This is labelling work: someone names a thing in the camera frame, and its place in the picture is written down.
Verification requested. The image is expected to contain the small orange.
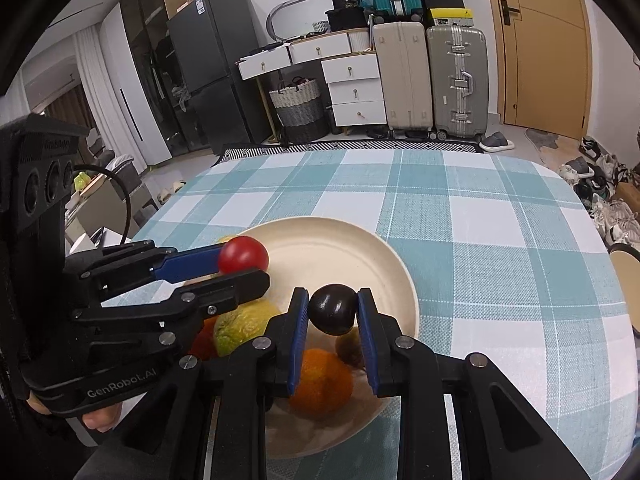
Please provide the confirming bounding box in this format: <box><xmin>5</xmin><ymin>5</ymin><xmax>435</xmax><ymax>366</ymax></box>
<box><xmin>189</xmin><ymin>316</ymin><xmax>218</xmax><ymax>361</ymax></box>

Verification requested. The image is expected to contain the teal checkered tablecloth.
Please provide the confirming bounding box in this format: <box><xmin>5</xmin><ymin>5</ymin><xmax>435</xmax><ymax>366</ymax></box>
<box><xmin>140</xmin><ymin>150</ymin><xmax>638</xmax><ymax>479</ymax></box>

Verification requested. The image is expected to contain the silver suitcase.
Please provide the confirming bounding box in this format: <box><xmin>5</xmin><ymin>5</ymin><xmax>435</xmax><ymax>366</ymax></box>
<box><xmin>426</xmin><ymin>25</ymin><xmax>489</xmax><ymax>139</ymax></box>

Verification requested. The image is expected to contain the brown longan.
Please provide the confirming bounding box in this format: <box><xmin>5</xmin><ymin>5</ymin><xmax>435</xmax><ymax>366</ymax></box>
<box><xmin>334</xmin><ymin>327</ymin><xmax>364</xmax><ymax>370</ymax></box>

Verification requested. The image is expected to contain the beige suitcase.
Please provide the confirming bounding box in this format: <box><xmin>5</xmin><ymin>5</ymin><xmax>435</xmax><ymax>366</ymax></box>
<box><xmin>372</xmin><ymin>22</ymin><xmax>434</xmax><ymax>131</ymax></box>

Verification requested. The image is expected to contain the person's left hand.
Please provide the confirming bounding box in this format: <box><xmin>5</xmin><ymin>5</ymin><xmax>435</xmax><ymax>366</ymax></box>
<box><xmin>27</xmin><ymin>391</ymin><xmax>126</xmax><ymax>434</ymax></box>

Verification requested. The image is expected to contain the woven laundry basket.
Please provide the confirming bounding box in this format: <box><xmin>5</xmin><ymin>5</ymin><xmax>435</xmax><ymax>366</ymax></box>
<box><xmin>269</xmin><ymin>76</ymin><xmax>330</xmax><ymax>144</ymax></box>

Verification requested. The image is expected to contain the white wardrobe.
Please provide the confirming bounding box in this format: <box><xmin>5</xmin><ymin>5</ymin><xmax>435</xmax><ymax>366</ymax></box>
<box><xmin>99</xmin><ymin>3</ymin><xmax>171</xmax><ymax>170</ymax></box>

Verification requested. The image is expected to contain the yellow-green citrus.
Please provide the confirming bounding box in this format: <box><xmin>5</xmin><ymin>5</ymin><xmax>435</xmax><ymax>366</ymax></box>
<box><xmin>213</xmin><ymin>299</ymin><xmax>280</xmax><ymax>356</ymax></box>

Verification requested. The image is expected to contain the black cable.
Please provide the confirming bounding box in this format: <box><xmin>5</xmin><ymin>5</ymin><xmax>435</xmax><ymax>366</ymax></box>
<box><xmin>72</xmin><ymin>162</ymin><xmax>132</xmax><ymax>246</ymax></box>

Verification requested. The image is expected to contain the wooden door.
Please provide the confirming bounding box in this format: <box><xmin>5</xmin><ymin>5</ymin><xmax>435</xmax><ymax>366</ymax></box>
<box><xmin>489</xmin><ymin>0</ymin><xmax>591</xmax><ymax>140</ymax></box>

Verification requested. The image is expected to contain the dark glass cabinet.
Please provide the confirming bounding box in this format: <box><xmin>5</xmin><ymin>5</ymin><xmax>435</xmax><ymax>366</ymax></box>
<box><xmin>120</xmin><ymin>0</ymin><xmax>209</xmax><ymax>162</ymax></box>

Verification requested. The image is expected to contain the dark plum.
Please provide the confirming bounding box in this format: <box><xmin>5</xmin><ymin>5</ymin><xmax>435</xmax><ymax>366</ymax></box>
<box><xmin>307</xmin><ymin>284</ymin><xmax>359</xmax><ymax>336</ymax></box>

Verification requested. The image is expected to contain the black refrigerator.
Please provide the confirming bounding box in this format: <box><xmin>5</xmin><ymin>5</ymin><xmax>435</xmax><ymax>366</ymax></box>
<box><xmin>168</xmin><ymin>0</ymin><xmax>271</xmax><ymax>154</ymax></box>

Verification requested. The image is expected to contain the cream round plate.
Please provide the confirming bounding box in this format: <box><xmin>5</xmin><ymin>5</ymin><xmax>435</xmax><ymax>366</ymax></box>
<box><xmin>182</xmin><ymin>216</ymin><xmax>421</xmax><ymax>461</ymax></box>

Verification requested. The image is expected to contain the oval mirror frame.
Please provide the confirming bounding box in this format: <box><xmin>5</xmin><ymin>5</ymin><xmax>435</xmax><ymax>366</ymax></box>
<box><xmin>265</xmin><ymin>0</ymin><xmax>333</xmax><ymax>41</ymax></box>

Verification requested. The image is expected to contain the yellow black box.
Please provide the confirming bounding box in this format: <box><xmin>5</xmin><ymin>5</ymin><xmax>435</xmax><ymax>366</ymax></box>
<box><xmin>431</xmin><ymin>8</ymin><xmax>474</xmax><ymax>27</ymax></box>

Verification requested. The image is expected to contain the large orange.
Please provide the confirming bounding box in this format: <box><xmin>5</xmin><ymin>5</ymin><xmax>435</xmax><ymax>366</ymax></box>
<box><xmin>288</xmin><ymin>349</ymin><xmax>354</xmax><ymax>420</ymax></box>

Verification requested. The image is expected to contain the round tray on floor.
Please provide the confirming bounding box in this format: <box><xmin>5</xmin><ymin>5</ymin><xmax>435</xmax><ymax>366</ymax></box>
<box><xmin>608</xmin><ymin>243</ymin><xmax>640</xmax><ymax>336</ymax></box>

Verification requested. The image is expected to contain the white drawer desk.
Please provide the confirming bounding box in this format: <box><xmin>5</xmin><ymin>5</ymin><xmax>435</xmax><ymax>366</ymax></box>
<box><xmin>238</xmin><ymin>28</ymin><xmax>386</xmax><ymax>145</ymax></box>

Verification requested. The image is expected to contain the red tomato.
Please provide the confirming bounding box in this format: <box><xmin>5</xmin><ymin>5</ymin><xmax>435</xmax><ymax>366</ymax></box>
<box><xmin>218</xmin><ymin>235</ymin><xmax>269</xmax><ymax>274</ymax></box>

